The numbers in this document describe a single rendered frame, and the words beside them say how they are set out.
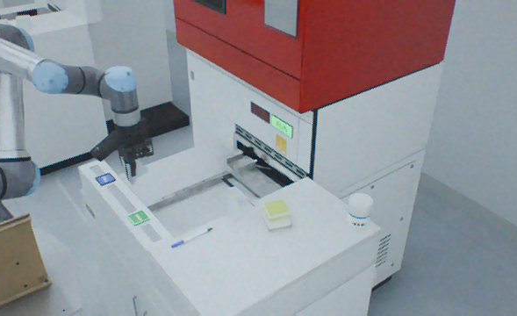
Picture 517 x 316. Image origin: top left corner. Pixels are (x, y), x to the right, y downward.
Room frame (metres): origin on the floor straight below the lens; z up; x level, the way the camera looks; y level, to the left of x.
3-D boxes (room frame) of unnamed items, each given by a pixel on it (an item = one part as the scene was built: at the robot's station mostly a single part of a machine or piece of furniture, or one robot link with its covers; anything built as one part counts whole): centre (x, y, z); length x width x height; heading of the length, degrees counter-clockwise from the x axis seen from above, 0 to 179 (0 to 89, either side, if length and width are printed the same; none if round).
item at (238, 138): (1.66, -0.04, 0.89); 0.44 x 0.02 x 0.10; 37
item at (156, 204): (1.58, 0.24, 0.84); 0.50 x 0.02 x 0.03; 127
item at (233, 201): (1.26, 0.06, 1.03); 0.06 x 0.04 x 0.13; 127
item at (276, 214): (1.22, -0.06, 1.00); 0.07 x 0.07 x 0.07; 18
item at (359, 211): (1.22, -0.31, 1.01); 0.07 x 0.07 x 0.10
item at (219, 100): (1.81, 0.06, 1.02); 0.82 x 0.03 x 0.40; 37
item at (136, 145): (1.26, 0.36, 1.25); 0.09 x 0.08 x 0.12; 127
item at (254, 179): (1.58, 0.01, 0.87); 0.36 x 0.08 x 0.03; 37
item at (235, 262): (1.15, -0.03, 0.89); 0.62 x 0.35 x 0.14; 127
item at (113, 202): (1.35, 0.45, 0.89); 0.55 x 0.09 x 0.14; 37
